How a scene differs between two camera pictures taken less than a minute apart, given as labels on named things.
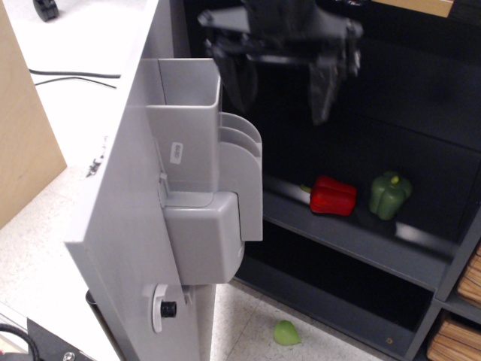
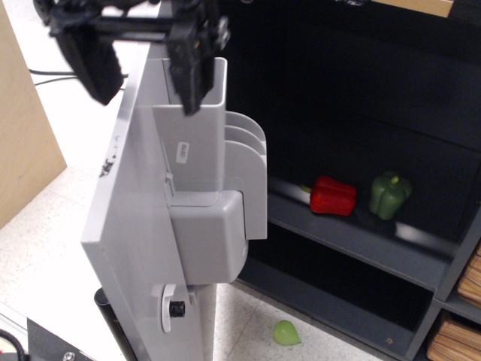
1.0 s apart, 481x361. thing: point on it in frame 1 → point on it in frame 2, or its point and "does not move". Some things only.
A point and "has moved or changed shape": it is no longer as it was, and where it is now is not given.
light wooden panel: x=31 y=158 does not move
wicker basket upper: x=470 y=288 does not move
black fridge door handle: x=113 y=341 → x=106 y=311
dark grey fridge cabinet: x=362 y=215 does not move
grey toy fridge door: x=176 y=193 has moved or changed shape
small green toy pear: x=285 y=334 does not move
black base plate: x=50 y=347 does not move
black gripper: x=286 y=31 → x=192 y=28
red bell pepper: x=332 y=197 does not move
